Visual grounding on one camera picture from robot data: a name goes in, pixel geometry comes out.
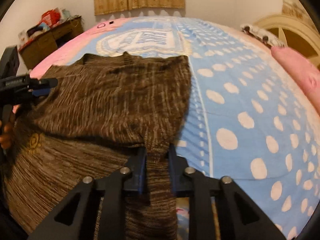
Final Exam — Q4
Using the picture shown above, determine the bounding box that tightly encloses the beige curtain by headboard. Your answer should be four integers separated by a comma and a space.
282, 0, 317, 31

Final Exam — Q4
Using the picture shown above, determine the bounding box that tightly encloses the dark wooden desk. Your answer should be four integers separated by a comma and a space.
18, 16, 84, 70

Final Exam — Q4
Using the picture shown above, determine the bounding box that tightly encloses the black folding chair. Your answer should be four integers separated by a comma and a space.
0, 46, 20, 79

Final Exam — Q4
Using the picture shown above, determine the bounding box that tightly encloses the pink pillow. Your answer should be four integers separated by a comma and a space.
271, 47, 320, 114

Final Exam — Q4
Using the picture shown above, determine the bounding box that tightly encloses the pink and blue bedspread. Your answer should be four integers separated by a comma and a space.
31, 16, 319, 239

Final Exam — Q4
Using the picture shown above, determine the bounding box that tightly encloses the brown knitted sweater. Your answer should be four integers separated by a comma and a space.
4, 53, 191, 239

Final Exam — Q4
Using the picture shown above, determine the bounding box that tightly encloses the cream wooden headboard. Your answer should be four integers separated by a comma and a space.
254, 14, 319, 69

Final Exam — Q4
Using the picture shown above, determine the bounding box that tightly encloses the person's left hand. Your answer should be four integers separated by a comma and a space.
0, 112, 15, 150

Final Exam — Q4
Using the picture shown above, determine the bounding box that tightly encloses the red gift box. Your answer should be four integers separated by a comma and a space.
40, 10, 61, 28

